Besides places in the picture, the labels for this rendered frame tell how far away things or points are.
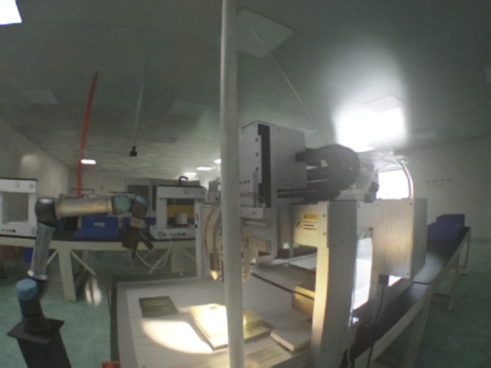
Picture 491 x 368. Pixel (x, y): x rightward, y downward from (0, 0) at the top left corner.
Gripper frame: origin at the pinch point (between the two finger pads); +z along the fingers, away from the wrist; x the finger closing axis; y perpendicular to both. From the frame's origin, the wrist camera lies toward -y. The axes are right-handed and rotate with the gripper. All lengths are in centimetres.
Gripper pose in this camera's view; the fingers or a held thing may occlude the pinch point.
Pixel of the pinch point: (131, 265)
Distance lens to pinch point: 126.6
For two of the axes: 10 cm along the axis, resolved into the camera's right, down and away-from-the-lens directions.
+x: 4.2, -0.8, -9.0
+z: -2.3, 9.5, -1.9
